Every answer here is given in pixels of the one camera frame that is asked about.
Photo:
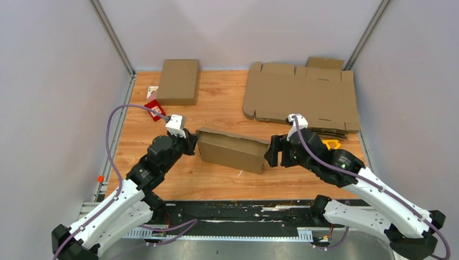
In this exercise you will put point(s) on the brown cardboard box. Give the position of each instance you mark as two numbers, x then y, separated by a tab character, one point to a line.
232	150
178	85

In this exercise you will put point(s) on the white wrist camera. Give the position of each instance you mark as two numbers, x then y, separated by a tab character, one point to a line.
297	122
175	126

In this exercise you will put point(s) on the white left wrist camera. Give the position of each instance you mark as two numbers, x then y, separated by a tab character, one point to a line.
175	126

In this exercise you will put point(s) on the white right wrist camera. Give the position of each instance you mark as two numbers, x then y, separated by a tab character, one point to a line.
297	122

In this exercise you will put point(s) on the red plastic window block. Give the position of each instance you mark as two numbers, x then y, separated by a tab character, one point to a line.
158	112

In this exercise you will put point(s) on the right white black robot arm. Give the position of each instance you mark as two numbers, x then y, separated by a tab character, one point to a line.
410	231

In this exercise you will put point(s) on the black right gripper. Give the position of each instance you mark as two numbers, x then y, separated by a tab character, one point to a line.
278	143

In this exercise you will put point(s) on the stack of flat cardboard sheets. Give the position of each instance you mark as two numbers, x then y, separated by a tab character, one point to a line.
321	91

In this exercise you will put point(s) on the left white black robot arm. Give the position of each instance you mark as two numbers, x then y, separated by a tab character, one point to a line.
131	204

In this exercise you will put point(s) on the closed brown cardboard box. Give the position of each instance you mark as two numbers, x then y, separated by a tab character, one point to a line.
178	85

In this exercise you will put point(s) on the playing card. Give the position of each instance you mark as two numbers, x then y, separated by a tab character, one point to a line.
152	92

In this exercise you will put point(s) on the yellow plastic triangle block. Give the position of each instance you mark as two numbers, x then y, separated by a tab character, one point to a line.
332	143

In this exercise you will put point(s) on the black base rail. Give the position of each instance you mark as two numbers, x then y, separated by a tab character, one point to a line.
239	218

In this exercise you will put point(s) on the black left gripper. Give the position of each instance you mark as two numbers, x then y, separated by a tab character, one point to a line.
190	141

